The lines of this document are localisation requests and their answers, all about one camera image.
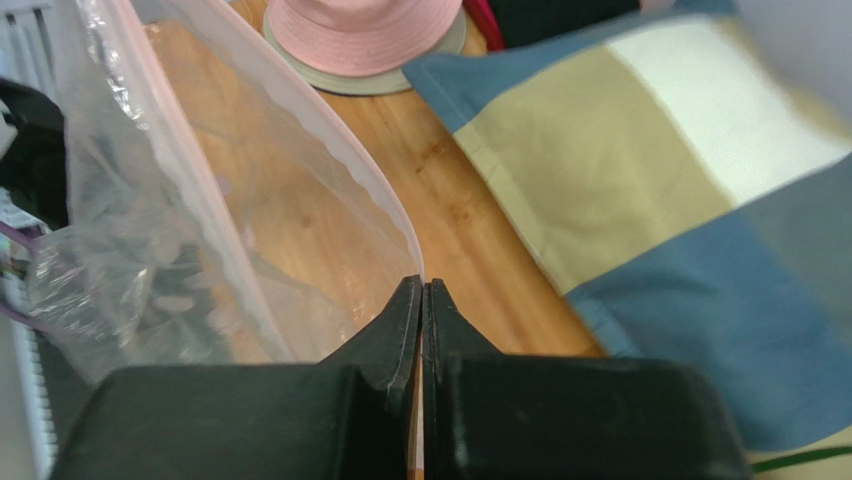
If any clear zip top bag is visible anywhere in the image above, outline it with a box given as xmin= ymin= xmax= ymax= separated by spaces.
xmin=29 ymin=1 xmax=423 ymax=382

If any blue beige checked pillow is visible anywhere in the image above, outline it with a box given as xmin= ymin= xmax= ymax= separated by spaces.
xmin=404 ymin=1 xmax=851 ymax=452

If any pink bucket hat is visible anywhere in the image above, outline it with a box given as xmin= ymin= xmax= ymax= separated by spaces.
xmin=263 ymin=0 xmax=467 ymax=96

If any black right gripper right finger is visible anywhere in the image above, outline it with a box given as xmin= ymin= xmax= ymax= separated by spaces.
xmin=422 ymin=280 xmax=753 ymax=479

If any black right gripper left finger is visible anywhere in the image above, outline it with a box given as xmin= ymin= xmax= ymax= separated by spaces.
xmin=51 ymin=276 xmax=423 ymax=479

